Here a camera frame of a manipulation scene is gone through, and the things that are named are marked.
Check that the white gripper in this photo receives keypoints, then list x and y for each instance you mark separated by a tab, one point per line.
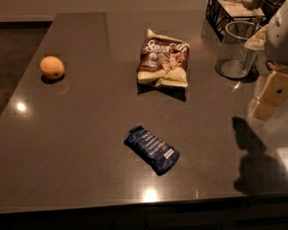
282	45

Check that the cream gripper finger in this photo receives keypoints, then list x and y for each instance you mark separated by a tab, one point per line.
261	111

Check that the brown chip bag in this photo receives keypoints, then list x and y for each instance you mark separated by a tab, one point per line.
163	61

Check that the clear glass jar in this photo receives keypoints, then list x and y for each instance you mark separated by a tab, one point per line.
235	61

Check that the blue snack bar wrapper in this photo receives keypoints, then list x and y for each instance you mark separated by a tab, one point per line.
160	156

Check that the orange fruit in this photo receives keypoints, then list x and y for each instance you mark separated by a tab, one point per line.
51	68

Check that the black wire basket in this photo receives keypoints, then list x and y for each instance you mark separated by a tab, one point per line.
221	12

